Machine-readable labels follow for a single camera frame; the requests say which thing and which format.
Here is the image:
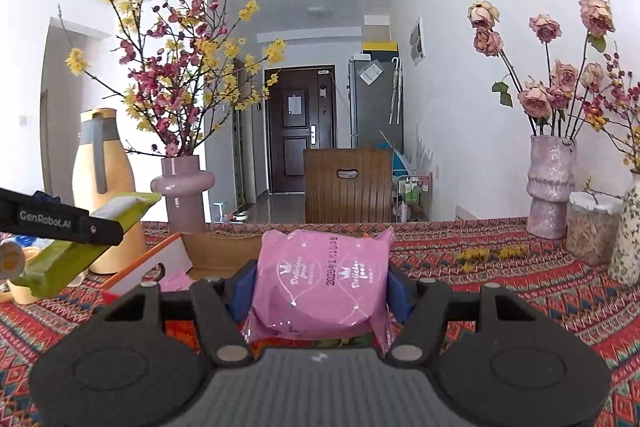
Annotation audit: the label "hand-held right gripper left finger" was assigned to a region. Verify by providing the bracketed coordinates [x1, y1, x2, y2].
[102, 259, 258, 368]

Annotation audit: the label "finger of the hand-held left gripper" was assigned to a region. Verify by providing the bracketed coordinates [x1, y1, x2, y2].
[0, 188, 124, 247]

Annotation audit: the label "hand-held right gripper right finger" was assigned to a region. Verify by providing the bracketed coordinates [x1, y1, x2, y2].
[385, 259, 543, 367]

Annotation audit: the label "red cardboard box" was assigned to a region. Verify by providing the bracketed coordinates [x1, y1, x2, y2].
[102, 232, 264, 299]

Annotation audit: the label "green snack packet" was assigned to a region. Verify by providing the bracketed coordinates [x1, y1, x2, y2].
[10, 192, 162, 299]

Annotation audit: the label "pink cake packet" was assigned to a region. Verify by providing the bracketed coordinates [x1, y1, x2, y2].
[240, 227, 396, 355]

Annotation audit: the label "person's left hand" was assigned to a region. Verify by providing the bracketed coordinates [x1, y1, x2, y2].
[0, 241, 26, 280]

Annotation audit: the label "yellow mug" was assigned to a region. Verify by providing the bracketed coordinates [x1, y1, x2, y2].
[6, 244, 56, 306]

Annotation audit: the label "beige thermos jug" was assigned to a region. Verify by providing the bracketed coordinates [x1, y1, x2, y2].
[72, 108, 147, 275]

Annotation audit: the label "small storage cart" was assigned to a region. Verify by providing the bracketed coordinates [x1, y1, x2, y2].
[393, 174, 433, 223]

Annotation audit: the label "metal framed sliding door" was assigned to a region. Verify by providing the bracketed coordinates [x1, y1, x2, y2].
[232, 57, 258, 208]

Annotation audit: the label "wooden chair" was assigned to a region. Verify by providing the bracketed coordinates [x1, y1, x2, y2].
[303, 148, 394, 224]

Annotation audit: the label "blue board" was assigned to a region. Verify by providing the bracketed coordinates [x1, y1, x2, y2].
[392, 151, 415, 178]

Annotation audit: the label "white pampas grass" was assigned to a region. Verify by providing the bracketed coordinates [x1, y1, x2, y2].
[412, 122, 437, 175]

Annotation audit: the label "dark brown door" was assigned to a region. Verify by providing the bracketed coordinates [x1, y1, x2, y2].
[265, 66, 338, 195]

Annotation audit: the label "grey refrigerator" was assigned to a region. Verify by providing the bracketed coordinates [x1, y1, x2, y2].
[348, 57, 405, 150]

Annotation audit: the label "pink and yellow blossom branches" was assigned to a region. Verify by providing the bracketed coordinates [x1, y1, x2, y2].
[57, 0, 288, 158]

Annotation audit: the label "pink textured vase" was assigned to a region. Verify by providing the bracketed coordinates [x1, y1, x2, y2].
[526, 135, 577, 240]

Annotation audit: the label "white umbrella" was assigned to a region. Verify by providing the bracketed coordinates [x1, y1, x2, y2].
[390, 57, 403, 125]

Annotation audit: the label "clear seed container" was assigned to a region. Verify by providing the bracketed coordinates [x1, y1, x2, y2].
[566, 191, 626, 265]

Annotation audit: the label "paper sheet on refrigerator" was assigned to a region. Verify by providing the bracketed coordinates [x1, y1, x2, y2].
[359, 61, 383, 85]

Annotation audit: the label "white floral vase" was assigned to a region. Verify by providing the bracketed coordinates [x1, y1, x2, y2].
[607, 184, 640, 288]

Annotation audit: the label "yellow and red berry branches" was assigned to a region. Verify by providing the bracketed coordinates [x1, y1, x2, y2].
[580, 52, 640, 188]

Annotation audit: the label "dried pink roses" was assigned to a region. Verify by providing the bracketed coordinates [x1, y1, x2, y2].
[467, 0, 617, 138]

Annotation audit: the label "pink ring vase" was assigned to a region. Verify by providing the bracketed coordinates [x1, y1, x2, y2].
[151, 155, 215, 235]

